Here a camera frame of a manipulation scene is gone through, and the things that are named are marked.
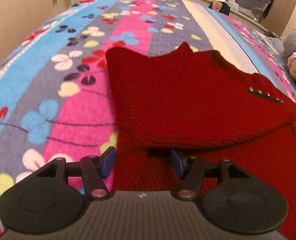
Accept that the red knitted sweater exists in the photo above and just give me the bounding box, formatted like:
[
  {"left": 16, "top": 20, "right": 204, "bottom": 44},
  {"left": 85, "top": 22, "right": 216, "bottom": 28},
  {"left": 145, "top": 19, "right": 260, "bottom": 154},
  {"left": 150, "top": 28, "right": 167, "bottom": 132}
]
[{"left": 105, "top": 42, "right": 296, "bottom": 240}]

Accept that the floral striped bed blanket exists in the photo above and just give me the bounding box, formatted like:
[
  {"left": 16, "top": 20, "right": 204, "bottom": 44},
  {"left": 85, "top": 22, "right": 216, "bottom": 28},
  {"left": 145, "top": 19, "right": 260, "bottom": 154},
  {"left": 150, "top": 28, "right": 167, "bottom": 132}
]
[{"left": 0, "top": 0, "right": 296, "bottom": 238}]

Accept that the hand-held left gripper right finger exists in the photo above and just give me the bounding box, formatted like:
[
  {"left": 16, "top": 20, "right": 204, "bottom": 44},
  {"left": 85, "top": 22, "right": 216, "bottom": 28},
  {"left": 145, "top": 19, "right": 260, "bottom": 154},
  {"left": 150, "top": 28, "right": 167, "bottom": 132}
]
[{"left": 169, "top": 149, "right": 259, "bottom": 201}]

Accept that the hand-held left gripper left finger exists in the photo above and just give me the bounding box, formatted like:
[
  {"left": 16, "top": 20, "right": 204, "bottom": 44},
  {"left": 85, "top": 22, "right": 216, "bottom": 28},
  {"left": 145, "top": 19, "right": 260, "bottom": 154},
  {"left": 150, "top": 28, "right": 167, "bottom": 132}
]
[{"left": 25, "top": 146, "right": 117, "bottom": 201}]

